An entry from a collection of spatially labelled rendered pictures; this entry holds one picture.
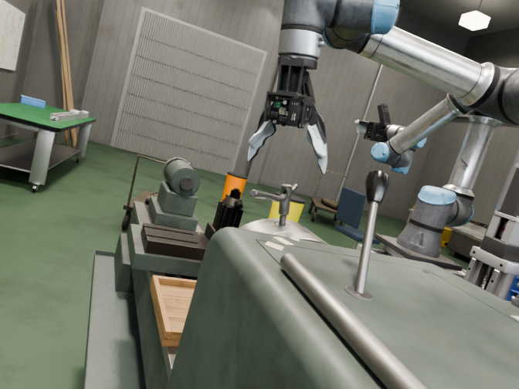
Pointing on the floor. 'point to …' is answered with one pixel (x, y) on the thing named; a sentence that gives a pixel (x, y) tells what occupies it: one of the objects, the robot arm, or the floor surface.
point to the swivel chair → (351, 214)
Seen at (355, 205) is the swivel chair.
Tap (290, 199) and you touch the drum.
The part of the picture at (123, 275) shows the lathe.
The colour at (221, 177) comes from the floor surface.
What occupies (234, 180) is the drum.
